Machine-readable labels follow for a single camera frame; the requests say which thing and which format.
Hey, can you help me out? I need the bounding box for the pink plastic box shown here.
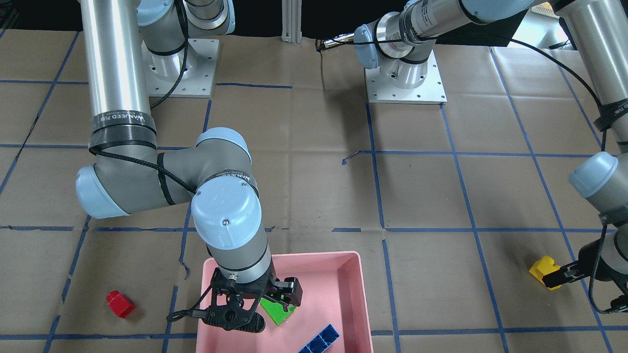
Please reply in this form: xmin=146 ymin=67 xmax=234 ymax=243
xmin=195 ymin=251 xmax=374 ymax=353

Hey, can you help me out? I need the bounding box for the yellow toy block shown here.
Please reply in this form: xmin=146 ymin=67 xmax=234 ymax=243
xmin=528 ymin=255 xmax=561 ymax=290

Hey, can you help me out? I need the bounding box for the blue toy block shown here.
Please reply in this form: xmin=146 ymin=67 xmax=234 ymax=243
xmin=298 ymin=324 xmax=340 ymax=353

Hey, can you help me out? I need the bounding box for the green toy block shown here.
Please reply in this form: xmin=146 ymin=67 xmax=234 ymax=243
xmin=260 ymin=299 xmax=296 ymax=326

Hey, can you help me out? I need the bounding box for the red toy block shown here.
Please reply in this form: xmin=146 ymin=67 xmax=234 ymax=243
xmin=105 ymin=290 xmax=135 ymax=319

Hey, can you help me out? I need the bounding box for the aluminium frame post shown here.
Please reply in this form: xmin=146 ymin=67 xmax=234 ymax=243
xmin=281 ymin=0 xmax=302 ymax=46

